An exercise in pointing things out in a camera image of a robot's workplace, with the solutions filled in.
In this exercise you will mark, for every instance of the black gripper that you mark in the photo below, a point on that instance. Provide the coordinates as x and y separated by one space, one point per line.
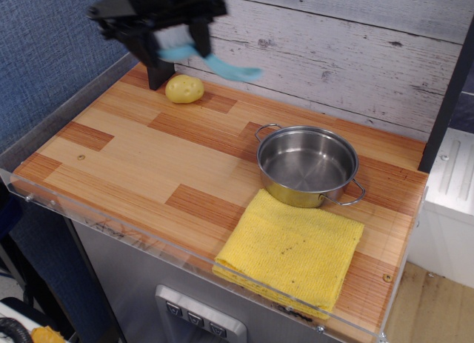
134 22

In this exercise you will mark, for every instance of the light blue scrub brush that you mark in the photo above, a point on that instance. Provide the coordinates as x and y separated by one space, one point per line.
177 44

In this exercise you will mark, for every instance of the yellow folded towel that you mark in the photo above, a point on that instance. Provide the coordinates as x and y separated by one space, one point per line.
297 257

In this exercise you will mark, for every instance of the yellow toy potato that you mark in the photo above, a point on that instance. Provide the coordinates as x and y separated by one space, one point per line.
183 89

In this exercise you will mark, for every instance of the small steel pot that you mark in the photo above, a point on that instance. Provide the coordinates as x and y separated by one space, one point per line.
304 166

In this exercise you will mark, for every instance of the stainless steel cabinet front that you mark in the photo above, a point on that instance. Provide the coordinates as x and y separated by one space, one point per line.
130 271

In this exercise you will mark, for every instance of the silver button control panel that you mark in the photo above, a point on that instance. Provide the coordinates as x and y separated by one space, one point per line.
187 320

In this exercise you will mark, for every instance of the white ribbed appliance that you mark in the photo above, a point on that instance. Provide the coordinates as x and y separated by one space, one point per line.
442 241

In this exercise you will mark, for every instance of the black left upright post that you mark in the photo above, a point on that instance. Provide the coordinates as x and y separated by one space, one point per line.
160 73

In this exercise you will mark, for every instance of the black upright post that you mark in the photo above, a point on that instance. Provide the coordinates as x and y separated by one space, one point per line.
160 73
449 102

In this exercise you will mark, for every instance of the clear acrylic guard rail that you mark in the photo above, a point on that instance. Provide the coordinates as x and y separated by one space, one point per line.
179 177

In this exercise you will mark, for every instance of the black right upright post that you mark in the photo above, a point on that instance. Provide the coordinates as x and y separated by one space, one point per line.
449 102

